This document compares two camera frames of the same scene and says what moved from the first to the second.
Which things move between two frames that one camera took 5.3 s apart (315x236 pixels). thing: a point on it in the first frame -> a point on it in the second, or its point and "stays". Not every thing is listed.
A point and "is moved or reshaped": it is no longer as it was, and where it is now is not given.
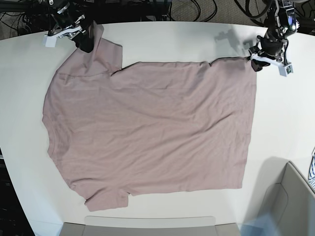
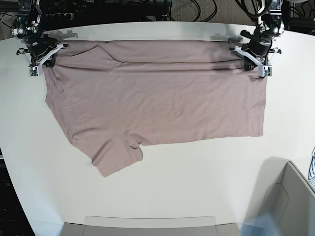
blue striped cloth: [311, 171] stays
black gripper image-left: [65, 15] -> [39, 46]
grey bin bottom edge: [165, 225] stays
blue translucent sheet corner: [265, 225] stays
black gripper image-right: [271, 45] -> [259, 44]
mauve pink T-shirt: [150, 127] is moved or reshaped
